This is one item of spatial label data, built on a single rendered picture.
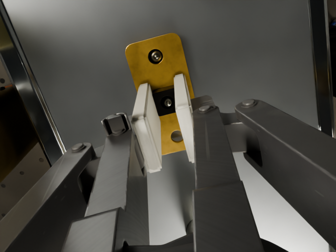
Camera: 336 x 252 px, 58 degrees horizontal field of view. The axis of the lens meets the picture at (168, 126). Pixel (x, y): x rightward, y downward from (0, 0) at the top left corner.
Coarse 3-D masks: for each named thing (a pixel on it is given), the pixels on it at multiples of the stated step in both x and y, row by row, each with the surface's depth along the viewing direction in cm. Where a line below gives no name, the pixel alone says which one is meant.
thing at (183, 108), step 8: (176, 80) 19; (184, 80) 19; (176, 88) 17; (184, 88) 16; (176, 96) 16; (184, 96) 15; (176, 104) 15; (184, 104) 14; (176, 112) 14; (184, 112) 14; (184, 120) 14; (184, 128) 14; (192, 128) 14; (184, 136) 14; (192, 136) 14; (192, 144) 14; (192, 152) 15; (192, 160) 15
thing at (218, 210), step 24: (192, 120) 13; (216, 120) 12; (216, 144) 10; (216, 168) 9; (192, 192) 7; (216, 192) 7; (240, 192) 7; (216, 216) 6; (240, 216) 6; (216, 240) 6; (240, 240) 5
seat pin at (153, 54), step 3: (153, 51) 20; (156, 51) 20; (159, 51) 20; (153, 54) 20; (156, 54) 20; (159, 54) 20; (153, 57) 20; (156, 57) 20; (159, 57) 20; (153, 60) 21; (156, 60) 20; (159, 60) 21
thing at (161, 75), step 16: (128, 48) 20; (144, 48) 20; (160, 48) 20; (176, 48) 20; (128, 64) 20; (144, 64) 20; (160, 64) 20; (176, 64) 20; (144, 80) 21; (160, 80) 21; (160, 96) 20; (192, 96) 21; (160, 112) 21; (160, 128) 22; (176, 128) 22; (176, 144) 23
